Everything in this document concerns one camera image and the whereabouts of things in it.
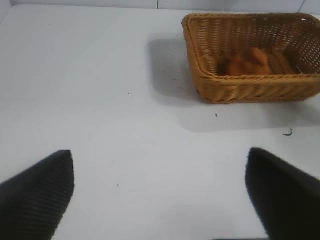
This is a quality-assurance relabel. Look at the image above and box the brown woven wicker basket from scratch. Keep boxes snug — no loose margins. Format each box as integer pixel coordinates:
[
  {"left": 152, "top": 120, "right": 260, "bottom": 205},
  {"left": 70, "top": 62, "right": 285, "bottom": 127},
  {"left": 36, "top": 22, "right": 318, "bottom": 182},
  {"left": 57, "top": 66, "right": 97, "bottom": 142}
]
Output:
[{"left": 181, "top": 12, "right": 320, "bottom": 104}]

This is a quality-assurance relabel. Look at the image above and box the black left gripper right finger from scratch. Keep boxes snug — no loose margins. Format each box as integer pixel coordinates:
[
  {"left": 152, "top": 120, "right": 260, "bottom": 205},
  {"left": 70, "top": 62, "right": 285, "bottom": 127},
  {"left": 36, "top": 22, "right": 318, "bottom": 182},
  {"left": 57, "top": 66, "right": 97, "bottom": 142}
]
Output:
[{"left": 244, "top": 147, "right": 320, "bottom": 240}]

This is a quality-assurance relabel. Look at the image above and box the orange plush fruit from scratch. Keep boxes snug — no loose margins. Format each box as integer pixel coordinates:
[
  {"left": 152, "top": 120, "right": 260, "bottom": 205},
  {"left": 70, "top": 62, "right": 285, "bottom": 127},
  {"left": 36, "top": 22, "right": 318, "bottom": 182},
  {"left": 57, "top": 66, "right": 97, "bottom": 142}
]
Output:
[{"left": 216, "top": 47, "right": 274, "bottom": 76}]

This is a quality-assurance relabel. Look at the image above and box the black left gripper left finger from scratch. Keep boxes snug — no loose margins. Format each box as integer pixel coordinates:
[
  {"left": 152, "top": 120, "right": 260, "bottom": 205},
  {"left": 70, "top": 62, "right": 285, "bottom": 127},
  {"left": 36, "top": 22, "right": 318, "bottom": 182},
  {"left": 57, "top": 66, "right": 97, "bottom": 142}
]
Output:
[{"left": 0, "top": 149, "right": 76, "bottom": 240}]

